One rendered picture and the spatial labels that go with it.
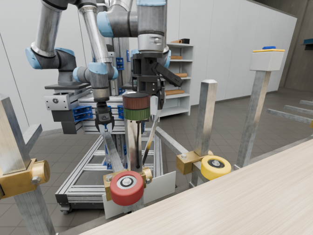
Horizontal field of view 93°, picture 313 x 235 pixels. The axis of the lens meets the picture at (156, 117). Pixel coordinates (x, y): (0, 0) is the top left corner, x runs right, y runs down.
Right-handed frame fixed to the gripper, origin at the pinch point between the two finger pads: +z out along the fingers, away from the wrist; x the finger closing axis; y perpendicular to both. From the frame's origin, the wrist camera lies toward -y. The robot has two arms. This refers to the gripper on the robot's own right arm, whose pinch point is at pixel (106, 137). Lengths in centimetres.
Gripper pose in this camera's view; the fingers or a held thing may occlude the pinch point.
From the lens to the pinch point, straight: 79.5
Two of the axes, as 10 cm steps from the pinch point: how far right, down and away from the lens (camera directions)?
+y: -4.2, -3.1, 8.5
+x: -9.1, 1.4, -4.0
